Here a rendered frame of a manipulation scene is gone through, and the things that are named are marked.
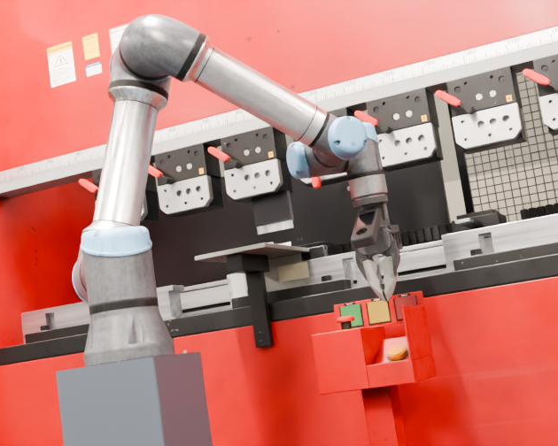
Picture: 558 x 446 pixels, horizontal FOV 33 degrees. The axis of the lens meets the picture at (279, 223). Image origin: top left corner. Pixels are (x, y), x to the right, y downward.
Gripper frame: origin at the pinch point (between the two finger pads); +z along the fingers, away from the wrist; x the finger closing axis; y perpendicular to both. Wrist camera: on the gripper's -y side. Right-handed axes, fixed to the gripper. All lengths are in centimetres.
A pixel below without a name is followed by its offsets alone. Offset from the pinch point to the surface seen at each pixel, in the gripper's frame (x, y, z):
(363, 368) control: 5.1, -6.2, 13.3
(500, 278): -19.9, 20.0, 1.1
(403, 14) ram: -6, 37, -64
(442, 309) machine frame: -6.3, 19.6, 5.7
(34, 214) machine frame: 122, 53, -40
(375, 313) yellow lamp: 5.9, 9.9, 3.9
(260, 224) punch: 40, 36, -22
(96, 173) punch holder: 85, 35, -44
